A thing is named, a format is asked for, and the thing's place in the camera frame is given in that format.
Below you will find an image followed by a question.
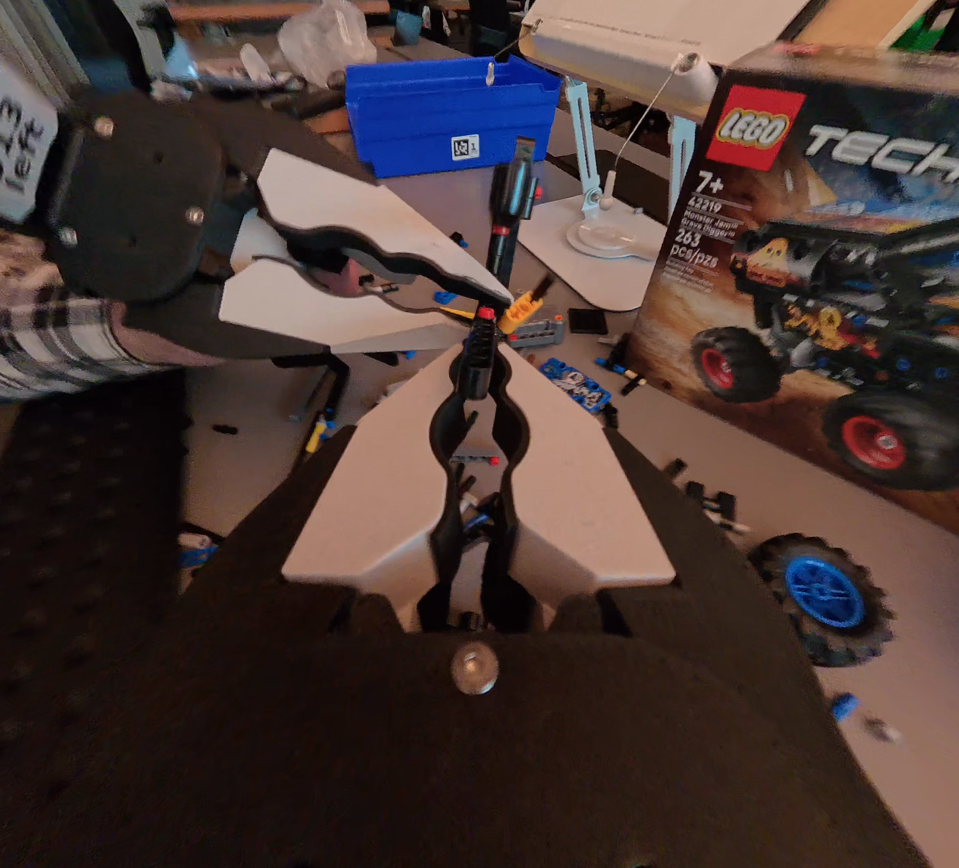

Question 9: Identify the white document stand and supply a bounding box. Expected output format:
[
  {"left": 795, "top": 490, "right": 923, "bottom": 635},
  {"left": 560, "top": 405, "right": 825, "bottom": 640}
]
[{"left": 517, "top": 52, "right": 708, "bottom": 313}]

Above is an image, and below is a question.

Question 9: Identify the grey desk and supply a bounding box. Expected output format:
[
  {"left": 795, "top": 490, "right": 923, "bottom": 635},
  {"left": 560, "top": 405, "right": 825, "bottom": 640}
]
[{"left": 180, "top": 37, "right": 959, "bottom": 868}]

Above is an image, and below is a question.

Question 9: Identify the toy truck set box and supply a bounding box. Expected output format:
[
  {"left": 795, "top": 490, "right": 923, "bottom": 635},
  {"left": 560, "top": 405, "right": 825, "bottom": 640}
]
[{"left": 627, "top": 41, "right": 959, "bottom": 538}]

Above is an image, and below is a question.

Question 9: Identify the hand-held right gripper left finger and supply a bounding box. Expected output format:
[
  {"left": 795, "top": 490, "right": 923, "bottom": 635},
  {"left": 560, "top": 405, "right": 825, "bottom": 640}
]
[{"left": 281, "top": 349, "right": 469, "bottom": 617}]

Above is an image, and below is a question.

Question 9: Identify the blue bin with white tag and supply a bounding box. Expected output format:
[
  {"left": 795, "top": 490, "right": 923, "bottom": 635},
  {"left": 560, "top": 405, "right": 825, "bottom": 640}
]
[{"left": 345, "top": 56, "right": 564, "bottom": 181}]

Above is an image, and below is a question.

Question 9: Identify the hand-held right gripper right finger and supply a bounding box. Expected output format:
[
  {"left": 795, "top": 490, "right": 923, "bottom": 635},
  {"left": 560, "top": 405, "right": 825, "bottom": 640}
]
[{"left": 492, "top": 349, "right": 677, "bottom": 623}]

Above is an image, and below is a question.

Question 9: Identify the long black toy beam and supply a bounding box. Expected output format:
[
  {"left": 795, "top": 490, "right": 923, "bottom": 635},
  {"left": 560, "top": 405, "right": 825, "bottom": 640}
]
[{"left": 456, "top": 134, "right": 543, "bottom": 414}]

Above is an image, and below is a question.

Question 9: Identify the black toy connector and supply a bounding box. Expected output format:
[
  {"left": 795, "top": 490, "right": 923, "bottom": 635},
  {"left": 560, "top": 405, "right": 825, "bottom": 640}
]
[{"left": 682, "top": 471, "right": 752, "bottom": 533}]

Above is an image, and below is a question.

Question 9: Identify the clear plastic bag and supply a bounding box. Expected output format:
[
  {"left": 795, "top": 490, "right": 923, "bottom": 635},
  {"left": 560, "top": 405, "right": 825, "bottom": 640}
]
[{"left": 278, "top": 0, "right": 380, "bottom": 91}]

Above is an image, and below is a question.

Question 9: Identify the blue printed toy panel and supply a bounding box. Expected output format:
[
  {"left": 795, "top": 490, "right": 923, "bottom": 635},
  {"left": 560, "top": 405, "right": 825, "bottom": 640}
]
[{"left": 540, "top": 356, "right": 614, "bottom": 414}]

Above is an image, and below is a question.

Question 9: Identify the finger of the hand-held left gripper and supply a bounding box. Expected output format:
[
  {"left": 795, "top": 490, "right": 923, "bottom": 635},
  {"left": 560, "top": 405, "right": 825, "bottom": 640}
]
[
  {"left": 252, "top": 149, "right": 513, "bottom": 309},
  {"left": 219, "top": 254, "right": 469, "bottom": 357}
]

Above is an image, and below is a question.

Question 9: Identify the person's left forearm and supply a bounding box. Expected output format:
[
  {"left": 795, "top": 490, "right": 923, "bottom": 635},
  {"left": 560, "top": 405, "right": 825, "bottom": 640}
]
[{"left": 0, "top": 229, "right": 229, "bottom": 405}]

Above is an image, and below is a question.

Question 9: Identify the black tire blue rim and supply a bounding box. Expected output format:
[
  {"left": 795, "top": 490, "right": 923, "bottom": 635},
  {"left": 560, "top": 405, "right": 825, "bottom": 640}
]
[{"left": 748, "top": 533, "right": 897, "bottom": 668}]

